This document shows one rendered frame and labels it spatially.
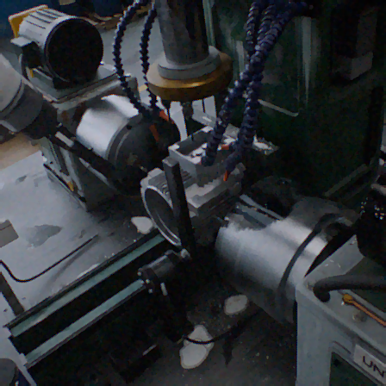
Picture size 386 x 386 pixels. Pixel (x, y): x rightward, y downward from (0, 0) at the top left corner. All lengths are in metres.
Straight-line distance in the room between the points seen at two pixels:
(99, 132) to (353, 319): 0.81
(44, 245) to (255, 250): 0.81
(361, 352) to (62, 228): 1.05
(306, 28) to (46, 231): 0.98
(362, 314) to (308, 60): 0.53
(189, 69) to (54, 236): 0.77
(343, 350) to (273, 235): 0.22
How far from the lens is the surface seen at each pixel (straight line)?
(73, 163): 1.42
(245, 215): 0.85
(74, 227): 1.49
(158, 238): 1.18
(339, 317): 0.69
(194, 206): 1.00
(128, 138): 1.20
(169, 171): 0.84
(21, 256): 1.47
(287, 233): 0.80
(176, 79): 0.93
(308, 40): 0.97
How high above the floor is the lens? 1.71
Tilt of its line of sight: 38 degrees down
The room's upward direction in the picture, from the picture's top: 11 degrees counter-clockwise
